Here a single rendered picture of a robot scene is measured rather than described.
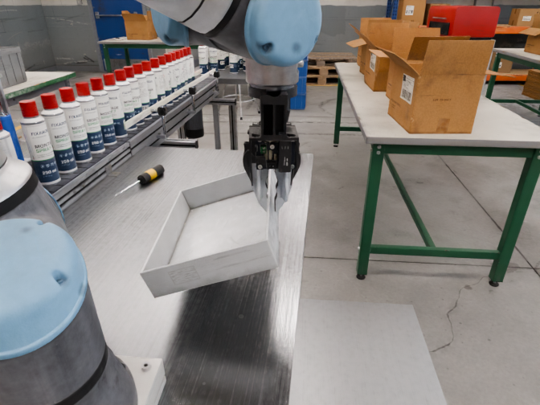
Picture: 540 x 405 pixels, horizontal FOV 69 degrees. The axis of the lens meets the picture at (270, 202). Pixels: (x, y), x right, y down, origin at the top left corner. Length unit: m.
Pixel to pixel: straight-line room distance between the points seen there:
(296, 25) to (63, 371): 0.36
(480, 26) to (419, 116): 4.02
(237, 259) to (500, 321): 1.68
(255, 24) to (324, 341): 0.46
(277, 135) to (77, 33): 8.66
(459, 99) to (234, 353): 1.48
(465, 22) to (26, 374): 5.53
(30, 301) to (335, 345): 0.42
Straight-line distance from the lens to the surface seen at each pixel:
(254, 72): 0.55
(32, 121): 1.06
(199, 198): 0.83
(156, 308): 0.71
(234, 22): 0.36
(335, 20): 7.99
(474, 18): 5.69
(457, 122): 1.87
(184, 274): 0.60
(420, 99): 1.77
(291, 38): 0.37
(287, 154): 0.56
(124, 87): 1.44
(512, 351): 2.00
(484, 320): 2.09
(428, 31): 2.57
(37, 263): 0.38
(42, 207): 0.50
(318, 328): 0.65
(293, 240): 0.85
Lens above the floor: 1.29
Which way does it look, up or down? 27 degrees down
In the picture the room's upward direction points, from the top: straight up
